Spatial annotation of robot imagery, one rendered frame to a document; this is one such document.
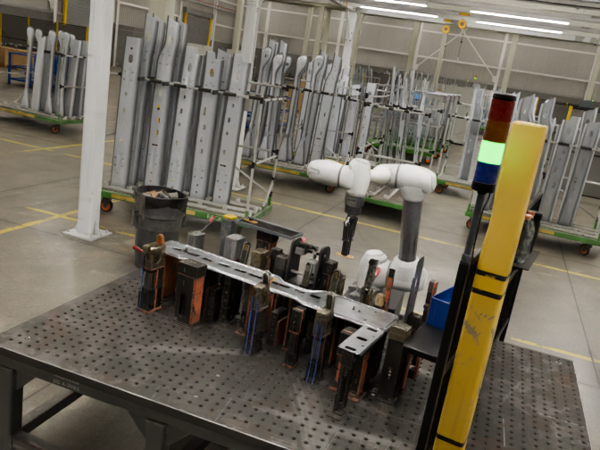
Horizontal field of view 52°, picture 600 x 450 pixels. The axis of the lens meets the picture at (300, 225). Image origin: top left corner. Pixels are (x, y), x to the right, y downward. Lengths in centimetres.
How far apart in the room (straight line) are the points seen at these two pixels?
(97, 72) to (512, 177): 489
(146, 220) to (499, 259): 405
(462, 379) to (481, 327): 21
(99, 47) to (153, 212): 172
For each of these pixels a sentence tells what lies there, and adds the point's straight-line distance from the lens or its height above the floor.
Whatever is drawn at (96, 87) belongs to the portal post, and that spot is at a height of 152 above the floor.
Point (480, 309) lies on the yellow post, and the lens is 214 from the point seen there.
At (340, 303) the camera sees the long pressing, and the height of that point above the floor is 100.
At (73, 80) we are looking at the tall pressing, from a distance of 1285.
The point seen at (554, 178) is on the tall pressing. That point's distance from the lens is 987.
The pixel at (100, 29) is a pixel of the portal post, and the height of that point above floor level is 206.
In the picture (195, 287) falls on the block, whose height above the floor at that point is 92.
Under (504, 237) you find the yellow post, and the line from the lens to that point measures 207.
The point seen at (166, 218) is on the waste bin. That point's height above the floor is 54.
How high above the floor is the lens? 208
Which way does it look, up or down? 15 degrees down
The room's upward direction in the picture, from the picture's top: 9 degrees clockwise
